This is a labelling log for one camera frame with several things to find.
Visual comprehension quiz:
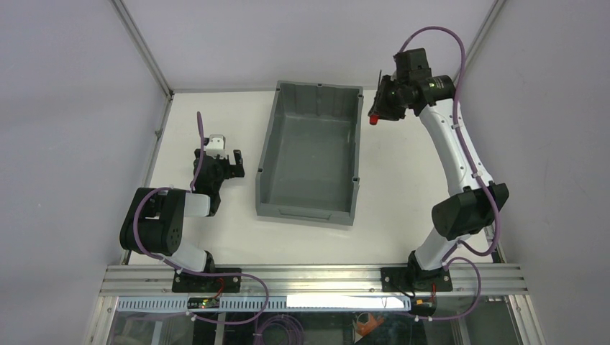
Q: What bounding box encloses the red handled screwdriver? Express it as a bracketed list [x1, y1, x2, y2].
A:
[368, 69, 383, 126]

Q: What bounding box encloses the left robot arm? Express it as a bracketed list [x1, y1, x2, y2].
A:
[119, 149, 245, 275]

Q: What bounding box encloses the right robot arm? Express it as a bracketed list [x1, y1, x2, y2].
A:
[368, 48, 509, 289]

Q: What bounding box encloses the grey plastic storage bin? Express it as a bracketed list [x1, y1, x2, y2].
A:
[255, 80, 364, 226]

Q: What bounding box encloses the orange object under table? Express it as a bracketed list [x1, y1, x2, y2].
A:
[354, 313, 385, 337]

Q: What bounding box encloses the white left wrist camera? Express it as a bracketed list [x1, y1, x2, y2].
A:
[204, 134, 227, 160]

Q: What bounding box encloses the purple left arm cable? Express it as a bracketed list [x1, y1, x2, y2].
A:
[132, 111, 270, 326]

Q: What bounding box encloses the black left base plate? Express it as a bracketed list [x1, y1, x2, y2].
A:
[171, 267, 242, 293]

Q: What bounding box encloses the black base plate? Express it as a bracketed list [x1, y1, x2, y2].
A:
[171, 267, 242, 293]
[380, 266, 453, 293]

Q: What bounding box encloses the white slotted cable duct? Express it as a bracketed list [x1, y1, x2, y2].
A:
[117, 294, 411, 313]

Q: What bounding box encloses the aluminium front rail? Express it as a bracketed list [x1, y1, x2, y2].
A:
[99, 262, 529, 298]

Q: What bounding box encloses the coiled purple cable below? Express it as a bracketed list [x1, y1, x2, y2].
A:
[255, 314, 306, 345]

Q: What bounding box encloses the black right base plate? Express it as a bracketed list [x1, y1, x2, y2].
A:
[380, 266, 453, 293]

